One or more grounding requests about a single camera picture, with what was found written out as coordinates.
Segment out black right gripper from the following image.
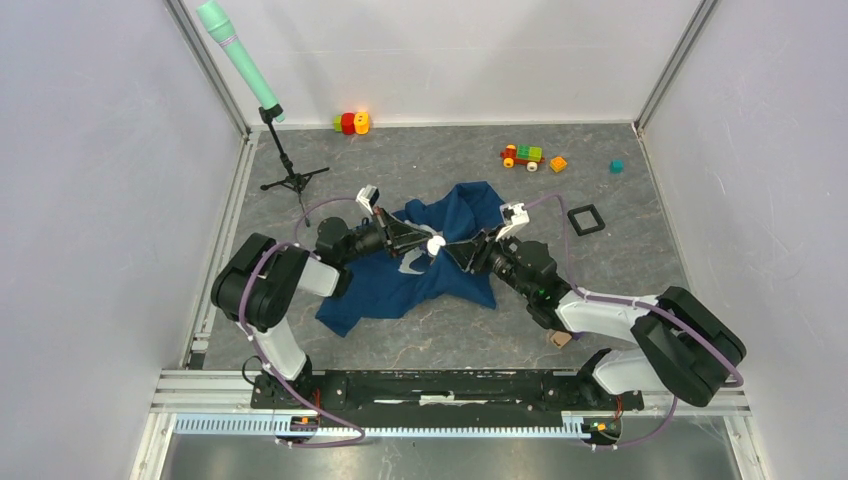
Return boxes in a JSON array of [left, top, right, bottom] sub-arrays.
[[444, 224, 534, 301]]

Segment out mint green microphone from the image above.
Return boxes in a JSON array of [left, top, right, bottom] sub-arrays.
[[196, 1, 285, 124]]

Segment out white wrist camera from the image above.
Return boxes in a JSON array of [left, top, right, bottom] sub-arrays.
[[355, 185, 380, 217], [495, 202, 530, 241]]

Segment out tan wooden cube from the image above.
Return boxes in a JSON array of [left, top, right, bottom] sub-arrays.
[[548, 330, 573, 349]]

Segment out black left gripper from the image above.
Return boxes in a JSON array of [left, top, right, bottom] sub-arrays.
[[340, 206, 432, 264]]

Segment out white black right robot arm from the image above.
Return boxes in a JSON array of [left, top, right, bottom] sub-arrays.
[[440, 231, 747, 408]]

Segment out black tripod microphone stand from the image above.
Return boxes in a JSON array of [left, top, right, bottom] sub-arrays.
[[258, 103, 330, 227]]

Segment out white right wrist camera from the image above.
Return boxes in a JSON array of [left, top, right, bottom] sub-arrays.
[[495, 202, 530, 241]]

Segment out black square frame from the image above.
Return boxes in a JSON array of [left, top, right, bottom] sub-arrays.
[[567, 204, 606, 237]]

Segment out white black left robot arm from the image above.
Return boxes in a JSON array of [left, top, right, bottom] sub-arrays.
[[210, 207, 436, 408]]

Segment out colourful toy block train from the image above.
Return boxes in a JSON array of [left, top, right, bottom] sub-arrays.
[[499, 144, 546, 172]]

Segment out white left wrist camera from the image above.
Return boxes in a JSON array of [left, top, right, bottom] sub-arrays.
[[355, 185, 380, 217]]

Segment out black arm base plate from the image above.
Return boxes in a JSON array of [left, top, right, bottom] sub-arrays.
[[250, 368, 645, 429]]

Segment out orange toy brick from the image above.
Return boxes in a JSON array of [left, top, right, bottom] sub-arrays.
[[548, 156, 568, 173]]

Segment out blue Mickey Mouse t-shirt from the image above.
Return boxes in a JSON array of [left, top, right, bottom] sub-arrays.
[[316, 181, 503, 337]]

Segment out teal small cube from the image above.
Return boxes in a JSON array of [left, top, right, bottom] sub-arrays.
[[609, 159, 625, 174]]

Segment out red green orange toy blocks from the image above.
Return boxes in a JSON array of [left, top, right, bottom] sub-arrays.
[[333, 111, 371, 135]]

